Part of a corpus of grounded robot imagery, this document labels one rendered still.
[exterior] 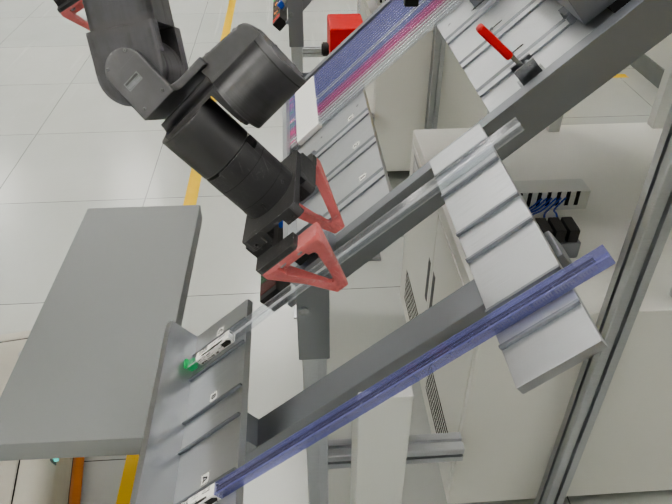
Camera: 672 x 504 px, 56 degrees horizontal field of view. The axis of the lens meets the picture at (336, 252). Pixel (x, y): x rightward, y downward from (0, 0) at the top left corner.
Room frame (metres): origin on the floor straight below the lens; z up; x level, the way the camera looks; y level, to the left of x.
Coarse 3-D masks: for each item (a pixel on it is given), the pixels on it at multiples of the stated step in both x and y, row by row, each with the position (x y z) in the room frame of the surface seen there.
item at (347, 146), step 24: (360, 96) 1.15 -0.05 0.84; (336, 120) 1.14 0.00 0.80; (360, 120) 1.06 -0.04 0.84; (312, 144) 1.12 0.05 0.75; (336, 144) 1.05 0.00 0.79; (360, 144) 0.98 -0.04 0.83; (336, 168) 0.97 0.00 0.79; (360, 168) 0.91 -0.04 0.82; (384, 168) 0.87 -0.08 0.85; (336, 192) 0.90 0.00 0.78; (360, 192) 0.85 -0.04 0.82; (384, 192) 0.80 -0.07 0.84
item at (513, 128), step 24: (480, 144) 0.59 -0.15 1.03; (504, 144) 0.58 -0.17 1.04; (456, 168) 0.58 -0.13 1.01; (432, 192) 0.58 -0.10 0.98; (384, 216) 0.58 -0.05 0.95; (360, 240) 0.57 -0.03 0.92; (288, 288) 0.57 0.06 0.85; (264, 312) 0.56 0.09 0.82; (240, 336) 0.56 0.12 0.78; (192, 360) 0.56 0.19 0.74
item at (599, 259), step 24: (576, 264) 0.37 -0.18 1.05; (600, 264) 0.37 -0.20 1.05; (552, 288) 0.36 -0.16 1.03; (504, 312) 0.37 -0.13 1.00; (528, 312) 0.36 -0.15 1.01; (456, 336) 0.37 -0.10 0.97; (480, 336) 0.36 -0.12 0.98; (432, 360) 0.36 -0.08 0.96; (384, 384) 0.36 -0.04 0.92; (408, 384) 0.36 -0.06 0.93; (336, 408) 0.37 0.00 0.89; (360, 408) 0.35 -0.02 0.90; (312, 432) 0.35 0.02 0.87; (264, 456) 0.36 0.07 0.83; (288, 456) 0.35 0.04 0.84; (240, 480) 0.35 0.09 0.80
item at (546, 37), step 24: (504, 0) 1.06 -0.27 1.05; (528, 0) 1.01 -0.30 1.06; (552, 0) 0.95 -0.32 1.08; (456, 24) 1.12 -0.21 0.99; (504, 24) 0.99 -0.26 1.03; (528, 24) 0.94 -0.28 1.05; (552, 24) 0.89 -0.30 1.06; (576, 24) 0.85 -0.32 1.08; (600, 24) 0.81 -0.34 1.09; (456, 48) 1.04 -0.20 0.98; (480, 48) 0.98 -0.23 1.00; (528, 48) 0.88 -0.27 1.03; (552, 48) 0.84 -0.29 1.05; (480, 72) 0.92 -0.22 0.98; (504, 72) 0.87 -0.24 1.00; (480, 96) 0.85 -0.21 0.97; (504, 96) 0.81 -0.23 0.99
